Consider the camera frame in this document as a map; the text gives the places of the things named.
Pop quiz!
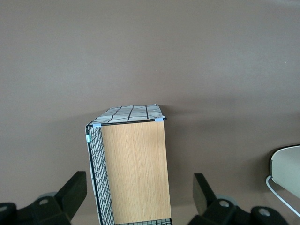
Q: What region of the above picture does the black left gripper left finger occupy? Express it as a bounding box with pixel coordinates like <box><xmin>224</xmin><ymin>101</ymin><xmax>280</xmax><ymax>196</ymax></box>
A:
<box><xmin>0</xmin><ymin>171</ymin><xmax>88</xmax><ymax>225</ymax></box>

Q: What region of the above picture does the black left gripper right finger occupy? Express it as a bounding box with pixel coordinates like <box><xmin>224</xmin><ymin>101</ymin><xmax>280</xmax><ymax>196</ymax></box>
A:
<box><xmin>187</xmin><ymin>173</ymin><xmax>289</xmax><ymax>225</ymax></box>

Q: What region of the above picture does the cream white toaster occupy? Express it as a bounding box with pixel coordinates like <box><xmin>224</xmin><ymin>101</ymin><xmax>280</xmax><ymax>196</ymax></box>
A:
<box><xmin>269</xmin><ymin>145</ymin><xmax>300</xmax><ymax>199</ymax></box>

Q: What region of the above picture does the black wire mesh basket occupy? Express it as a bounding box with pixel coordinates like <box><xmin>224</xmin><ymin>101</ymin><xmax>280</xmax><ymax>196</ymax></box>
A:
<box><xmin>85</xmin><ymin>119</ymin><xmax>173</xmax><ymax>225</ymax></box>

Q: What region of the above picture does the white power cable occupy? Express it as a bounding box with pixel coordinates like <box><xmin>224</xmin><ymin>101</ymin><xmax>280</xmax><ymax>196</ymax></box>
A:
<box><xmin>265</xmin><ymin>176</ymin><xmax>300</xmax><ymax>218</ymax></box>

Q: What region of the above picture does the wire basket with wooden panel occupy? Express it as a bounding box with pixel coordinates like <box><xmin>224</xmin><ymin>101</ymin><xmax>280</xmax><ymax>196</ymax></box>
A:
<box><xmin>83</xmin><ymin>104</ymin><xmax>167</xmax><ymax>225</ymax></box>

